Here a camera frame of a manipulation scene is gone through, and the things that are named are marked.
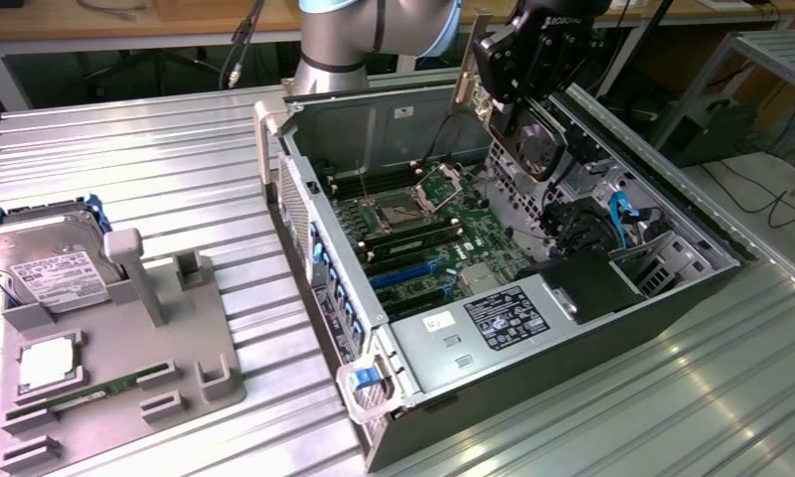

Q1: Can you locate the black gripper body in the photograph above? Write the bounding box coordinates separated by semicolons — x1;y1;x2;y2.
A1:
509;0;611;39

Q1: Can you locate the graphics card with fan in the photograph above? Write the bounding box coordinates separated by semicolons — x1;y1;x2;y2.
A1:
448;7;570;184

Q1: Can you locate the open socket cover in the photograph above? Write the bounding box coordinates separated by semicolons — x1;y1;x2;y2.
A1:
412;162;471;211

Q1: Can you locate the silver disk bay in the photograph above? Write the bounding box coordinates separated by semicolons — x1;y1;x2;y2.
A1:
486;129;573;236

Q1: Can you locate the black box on floor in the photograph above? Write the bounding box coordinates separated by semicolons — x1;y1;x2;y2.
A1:
667;100;761;169

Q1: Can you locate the socket locking lever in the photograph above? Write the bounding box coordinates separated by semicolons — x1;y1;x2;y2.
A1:
355;160;374;205

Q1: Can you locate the metal slat table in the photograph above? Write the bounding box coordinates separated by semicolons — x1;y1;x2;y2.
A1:
651;29;795;151

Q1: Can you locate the CPU socket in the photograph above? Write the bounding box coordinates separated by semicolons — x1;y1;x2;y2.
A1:
366;195;427;234

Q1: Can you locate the black RAM stick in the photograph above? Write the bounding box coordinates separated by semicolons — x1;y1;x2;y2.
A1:
360;226;467;262

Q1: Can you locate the silver chipset heatsink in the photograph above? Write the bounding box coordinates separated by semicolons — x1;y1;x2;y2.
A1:
459;262;499;288

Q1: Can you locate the blue expansion slot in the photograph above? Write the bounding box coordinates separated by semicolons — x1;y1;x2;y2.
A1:
368;261;440;290

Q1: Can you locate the grey power supply unit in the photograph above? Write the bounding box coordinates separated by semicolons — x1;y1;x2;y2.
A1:
386;275;579;395

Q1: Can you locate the open black PC case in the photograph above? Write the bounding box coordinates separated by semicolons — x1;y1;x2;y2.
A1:
254;59;761;473

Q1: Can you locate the wooden desk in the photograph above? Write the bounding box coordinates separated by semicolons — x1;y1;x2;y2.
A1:
0;0;795;47

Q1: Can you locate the blue case latch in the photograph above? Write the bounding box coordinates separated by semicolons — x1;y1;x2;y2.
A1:
347;367;380;393

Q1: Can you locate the blue disk carrier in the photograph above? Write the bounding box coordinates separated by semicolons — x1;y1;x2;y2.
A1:
0;192;115;236

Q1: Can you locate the silver hard disk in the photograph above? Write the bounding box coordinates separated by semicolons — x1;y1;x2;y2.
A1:
0;211;127;315

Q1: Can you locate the grey parts rack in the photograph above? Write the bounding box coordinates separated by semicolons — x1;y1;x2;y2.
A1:
0;228;250;474

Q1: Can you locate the green RAM stick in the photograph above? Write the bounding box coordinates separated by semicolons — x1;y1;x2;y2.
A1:
44;374;141;412

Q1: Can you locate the silver CPU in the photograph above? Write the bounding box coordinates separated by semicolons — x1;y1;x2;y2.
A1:
17;339;85;388

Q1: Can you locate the black wire in case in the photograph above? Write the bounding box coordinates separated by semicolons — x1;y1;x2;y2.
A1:
426;110;491;166

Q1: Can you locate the blue disk wire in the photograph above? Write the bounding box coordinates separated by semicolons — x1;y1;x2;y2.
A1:
607;190;642;250

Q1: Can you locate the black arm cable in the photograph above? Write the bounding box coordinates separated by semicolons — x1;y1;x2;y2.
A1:
223;0;268;91

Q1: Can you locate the black cable on white table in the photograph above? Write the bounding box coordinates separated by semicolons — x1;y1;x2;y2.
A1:
698;158;795;228

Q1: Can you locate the black air duct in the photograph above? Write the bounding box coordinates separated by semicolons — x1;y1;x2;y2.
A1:
538;247;646;327

